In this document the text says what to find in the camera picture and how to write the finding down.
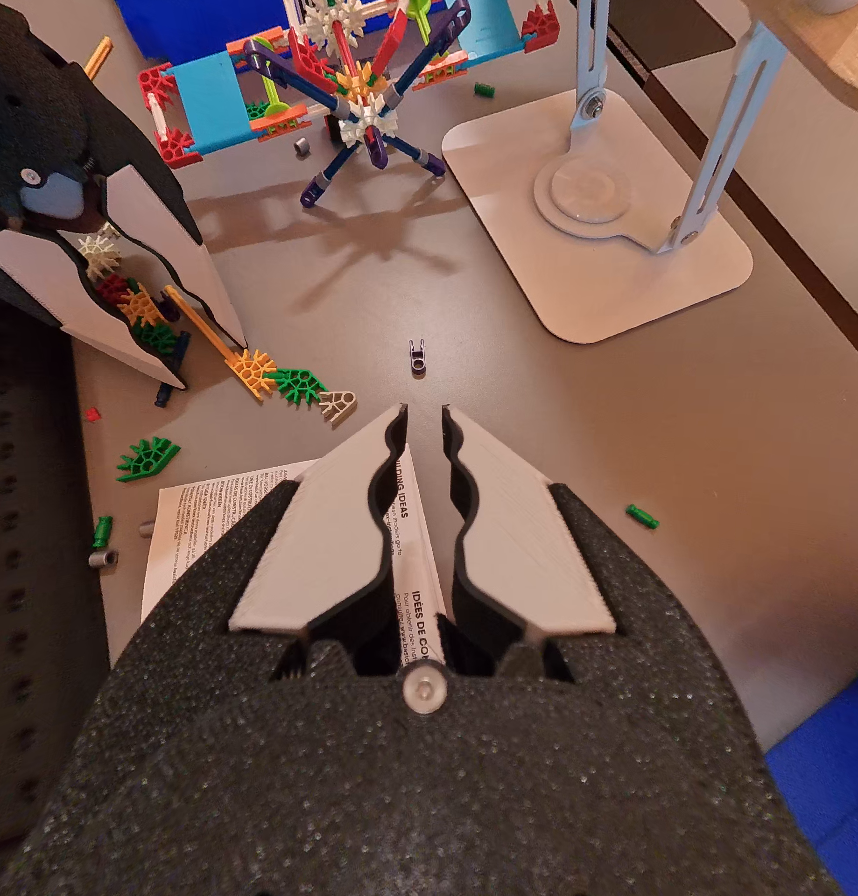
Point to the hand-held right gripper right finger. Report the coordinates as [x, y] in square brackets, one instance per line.
[527, 546]

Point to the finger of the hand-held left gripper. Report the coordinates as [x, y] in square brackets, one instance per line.
[44, 280]
[170, 238]

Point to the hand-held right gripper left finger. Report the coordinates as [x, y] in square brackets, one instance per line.
[317, 546]

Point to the white instruction booklet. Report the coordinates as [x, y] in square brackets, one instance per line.
[205, 518]

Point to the pale grey small connector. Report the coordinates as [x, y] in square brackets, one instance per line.
[334, 413]

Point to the orange fan connector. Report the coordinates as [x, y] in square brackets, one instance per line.
[241, 364]

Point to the white snowflake connector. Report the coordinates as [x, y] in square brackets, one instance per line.
[100, 255]

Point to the red fan connector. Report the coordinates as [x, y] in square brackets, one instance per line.
[112, 288]

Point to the purple clip connector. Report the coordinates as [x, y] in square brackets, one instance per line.
[412, 360]
[168, 308]

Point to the yellow rod with connectors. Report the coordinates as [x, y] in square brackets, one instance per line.
[140, 308]

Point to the colourful construction toy model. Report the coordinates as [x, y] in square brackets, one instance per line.
[212, 105]

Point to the silver spacer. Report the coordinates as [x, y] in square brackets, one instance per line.
[103, 558]
[302, 148]
[147, 528]

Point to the blue plastic bin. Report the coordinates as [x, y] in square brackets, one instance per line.
[191, 28]
[835, 805]

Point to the white metal stand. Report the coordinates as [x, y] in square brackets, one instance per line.
[611, 280]

